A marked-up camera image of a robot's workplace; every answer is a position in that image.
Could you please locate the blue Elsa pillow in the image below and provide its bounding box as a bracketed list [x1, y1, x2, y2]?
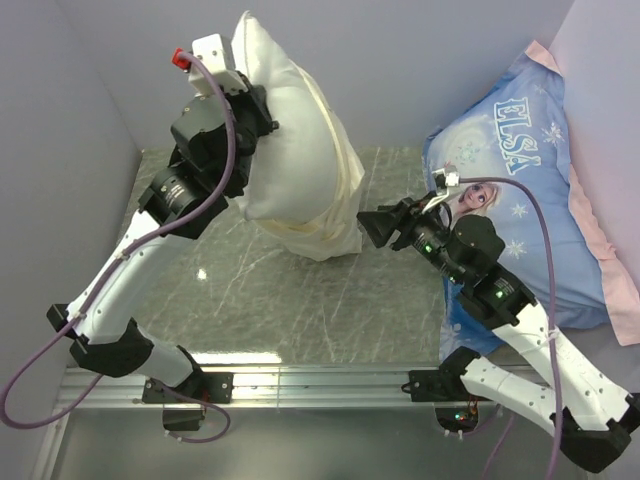
[422, 42, 639, 346]

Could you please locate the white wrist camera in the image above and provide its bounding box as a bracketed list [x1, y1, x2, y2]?
[423, 166, 460, 213]
[172, 34, 248, 96]

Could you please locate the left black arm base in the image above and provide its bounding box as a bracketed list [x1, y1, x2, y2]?
[141, 372, 234, 443]

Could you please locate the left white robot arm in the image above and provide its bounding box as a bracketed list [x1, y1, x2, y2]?
[47, 82, 278, 402]

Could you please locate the aluminium mounting rail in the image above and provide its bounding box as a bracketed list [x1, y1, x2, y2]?
[54, 363, 551, 412]

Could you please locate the cream pillowcase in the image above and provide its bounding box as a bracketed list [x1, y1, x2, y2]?
[238, 65, 365, 261]

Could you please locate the white pillow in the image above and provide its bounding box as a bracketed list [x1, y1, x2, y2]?
[232, 12, 338, 223]

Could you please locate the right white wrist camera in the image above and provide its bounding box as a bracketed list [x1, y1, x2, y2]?
[423, 166, 460, 213]

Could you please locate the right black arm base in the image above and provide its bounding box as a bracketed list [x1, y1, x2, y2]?
[400, 369, 498, 439]

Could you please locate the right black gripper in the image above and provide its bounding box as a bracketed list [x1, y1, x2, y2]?
[356, 189, 467, 284]

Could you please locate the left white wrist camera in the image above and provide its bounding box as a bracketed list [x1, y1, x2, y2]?
[172, 34, 248, 96]

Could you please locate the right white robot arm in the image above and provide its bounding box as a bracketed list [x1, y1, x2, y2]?
[357, 198, 639, 473]

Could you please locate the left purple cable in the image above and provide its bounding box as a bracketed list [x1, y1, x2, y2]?
[0, 49, 237, 430]

